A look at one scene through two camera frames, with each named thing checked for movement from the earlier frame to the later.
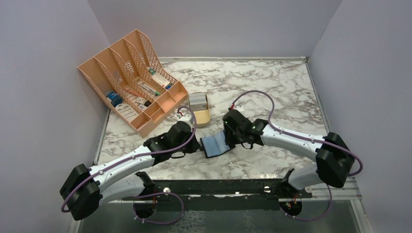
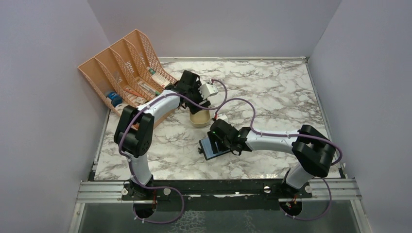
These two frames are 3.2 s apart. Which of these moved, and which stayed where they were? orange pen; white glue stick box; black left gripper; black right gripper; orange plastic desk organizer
Moved: black left gripper; black right gripper
Stayed: orange pen; white glue stick box; orange plastic desk organizer
